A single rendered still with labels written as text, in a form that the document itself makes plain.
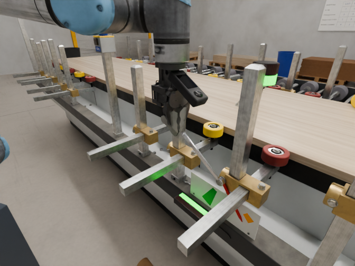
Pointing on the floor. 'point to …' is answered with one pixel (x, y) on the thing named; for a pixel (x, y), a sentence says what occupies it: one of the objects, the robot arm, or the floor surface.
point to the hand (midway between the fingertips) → (177, 133)
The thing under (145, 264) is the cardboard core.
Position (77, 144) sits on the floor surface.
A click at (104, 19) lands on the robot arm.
